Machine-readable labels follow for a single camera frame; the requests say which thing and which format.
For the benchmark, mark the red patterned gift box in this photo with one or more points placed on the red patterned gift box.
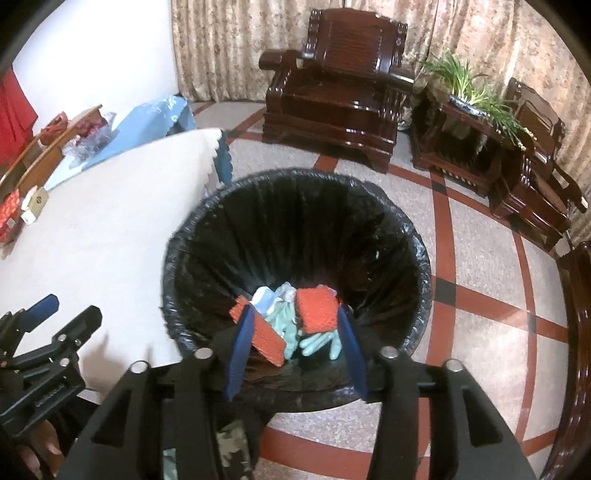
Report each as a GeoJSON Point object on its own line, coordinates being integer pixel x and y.
{"type": "Point", "coordinates": [9, 212]}

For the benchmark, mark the red apple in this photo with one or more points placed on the red apple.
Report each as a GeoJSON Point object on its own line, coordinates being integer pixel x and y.
{"type": "Point", "coordinates": [91, 125]}

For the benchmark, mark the wooden sideboard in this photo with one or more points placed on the wooden sideboard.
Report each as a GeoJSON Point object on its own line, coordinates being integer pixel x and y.
{"type": "Point", "coordinates": [46, 157]}

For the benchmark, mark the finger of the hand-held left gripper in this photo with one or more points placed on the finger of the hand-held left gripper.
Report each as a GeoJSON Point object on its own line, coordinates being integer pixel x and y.
{"type": "Point", "coordinates": [83, 325]}
{"type": "Point", "coordinates": [44, 307]}

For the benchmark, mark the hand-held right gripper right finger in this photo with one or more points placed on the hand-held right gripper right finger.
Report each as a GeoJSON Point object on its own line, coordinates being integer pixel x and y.
{"type": "Point", "coordinates": [353, 355]}

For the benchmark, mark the narrow dark wooden armchair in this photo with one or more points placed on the narrow dark wooden armchair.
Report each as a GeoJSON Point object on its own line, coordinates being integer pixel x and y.
{"type": "Point", "coordinates": [531, 194]}

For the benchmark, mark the green rubber glove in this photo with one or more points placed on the green rubber glove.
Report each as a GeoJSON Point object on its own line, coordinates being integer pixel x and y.
{"type": "Point", "coordinates": [284, 321]}
{"type": "Point", "coordinates": [318, 344]}

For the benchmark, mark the white tablecloth table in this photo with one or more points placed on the white tablecloth table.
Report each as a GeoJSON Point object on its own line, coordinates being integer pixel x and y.
{"type": "Point", "coordinates": [115, 230]}

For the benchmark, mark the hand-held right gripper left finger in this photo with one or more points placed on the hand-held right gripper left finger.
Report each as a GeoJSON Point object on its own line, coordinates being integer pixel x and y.
{"type": "Point", "coordinates": [240, 350]}

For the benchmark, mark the dark wooden sofa frame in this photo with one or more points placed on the dark wooden sofa frame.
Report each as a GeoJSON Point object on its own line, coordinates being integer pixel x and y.
{"type": "Point", "coordinates": [577, 323]}

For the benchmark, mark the white blue packet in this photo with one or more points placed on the white blue packet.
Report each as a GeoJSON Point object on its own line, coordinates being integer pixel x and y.
{"type": "Point", "coordinates": [265, 297]}

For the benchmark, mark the green potted plant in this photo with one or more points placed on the green potted plant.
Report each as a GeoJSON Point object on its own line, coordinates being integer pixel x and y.
{"type": "Point", "coordinates": [461, 78]}

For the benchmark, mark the beige tissue box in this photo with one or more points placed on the beige tissue box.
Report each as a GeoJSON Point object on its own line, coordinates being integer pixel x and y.
{"type": "Point", "coordinates": [34, 203]}

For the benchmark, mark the short orange textured cloth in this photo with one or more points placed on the short orange textured cloth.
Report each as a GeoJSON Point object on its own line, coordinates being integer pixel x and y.
{"type": "Point", "coordinates": [316, 309]}

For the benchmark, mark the light blue tablecloth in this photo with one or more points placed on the light blue tablecloth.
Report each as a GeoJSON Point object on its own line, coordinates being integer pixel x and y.
{"type": "Point", "coordinates": [147, 120]}

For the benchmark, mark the beige patterned curtain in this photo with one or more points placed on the beige patterned curtain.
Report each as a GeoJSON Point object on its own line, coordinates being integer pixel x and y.
{"type": "Point", "coordinates": [231, 46]}

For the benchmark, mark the person's camouflage trousers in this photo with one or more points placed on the person's camouflage trousers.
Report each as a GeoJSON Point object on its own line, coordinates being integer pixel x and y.
{"type": "Point", "coordinates": [231, 447]}

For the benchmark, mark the red cloth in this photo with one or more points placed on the red cloth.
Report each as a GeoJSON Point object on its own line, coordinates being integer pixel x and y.
{"type": "Point", "coordinates": [14, 115]}

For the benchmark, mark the blue white plant pot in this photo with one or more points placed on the blue white plant pot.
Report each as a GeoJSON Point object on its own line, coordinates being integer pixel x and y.
{"type": "Point", "coordinates": [464, 104]}

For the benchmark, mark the black lined trash bin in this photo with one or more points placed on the black lined trash bin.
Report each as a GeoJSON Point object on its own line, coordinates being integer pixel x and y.
{"type": "Point", "coordinates": [300, 221]}

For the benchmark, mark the red basket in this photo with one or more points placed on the red basket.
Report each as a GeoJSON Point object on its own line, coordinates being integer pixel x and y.
{"type": "Point", "coordinates": [53, 131]}

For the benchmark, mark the dark wooden side table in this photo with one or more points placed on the dark wooden side table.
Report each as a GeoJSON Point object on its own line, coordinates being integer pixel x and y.
{"type": "Point", "coordinates": [461, 147]}

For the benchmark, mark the long orange textured cloth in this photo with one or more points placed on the long orange textured cloth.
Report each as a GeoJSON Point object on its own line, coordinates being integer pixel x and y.
{"type": "Point", "coordinates": [268, 339]}

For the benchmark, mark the person's left hand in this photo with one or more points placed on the person's left hand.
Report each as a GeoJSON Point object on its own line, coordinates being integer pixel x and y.
{"type": "Point", "coordinates": [44, 445]}

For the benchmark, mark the wide dark wooden armchair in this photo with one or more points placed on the wide dark wooden armchair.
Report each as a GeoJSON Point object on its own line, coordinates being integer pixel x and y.
{"type": "Point", "coordinates": [337, 101]}

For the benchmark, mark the glass fruit bowl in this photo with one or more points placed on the glass fruit bowl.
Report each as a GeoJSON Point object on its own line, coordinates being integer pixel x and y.
{"type": "Point", "coordinates": [87, 141]}

